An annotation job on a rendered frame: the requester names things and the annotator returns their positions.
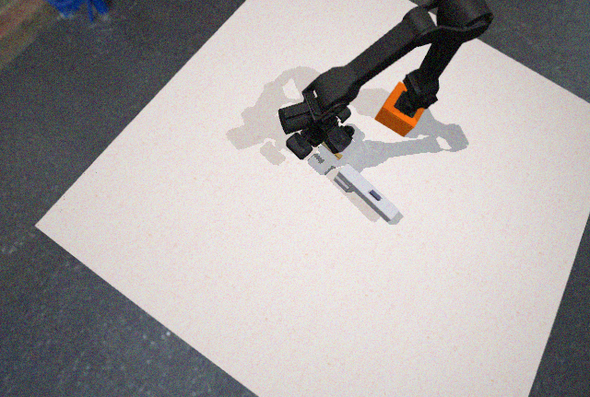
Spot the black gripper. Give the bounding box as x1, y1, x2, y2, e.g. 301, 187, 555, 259
286, 106, 351, 159

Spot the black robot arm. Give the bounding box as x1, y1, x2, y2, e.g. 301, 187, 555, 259
278, 0, 494, 154

